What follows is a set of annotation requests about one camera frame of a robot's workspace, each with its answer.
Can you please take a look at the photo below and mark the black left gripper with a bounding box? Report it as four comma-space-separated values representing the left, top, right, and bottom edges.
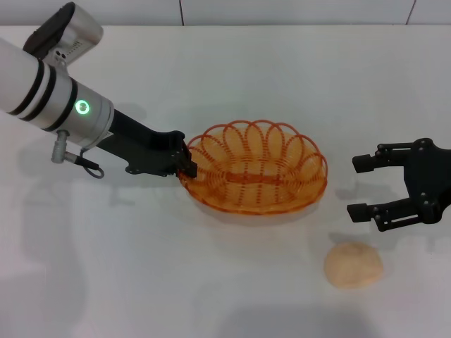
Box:
93, 108, 198, 180

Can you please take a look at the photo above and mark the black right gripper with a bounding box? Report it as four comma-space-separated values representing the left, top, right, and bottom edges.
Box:
347, 137, 451, 232

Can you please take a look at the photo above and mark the orange plastic woven basket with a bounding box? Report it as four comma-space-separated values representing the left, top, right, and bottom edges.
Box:
183, 119, 328, 215

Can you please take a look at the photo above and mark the grey black wrist cable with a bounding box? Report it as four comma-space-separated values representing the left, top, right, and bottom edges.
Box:
51, 129, 106, 180

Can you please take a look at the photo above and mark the round tan bread bun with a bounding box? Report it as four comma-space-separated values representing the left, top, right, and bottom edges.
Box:
323, 242, 384, 290

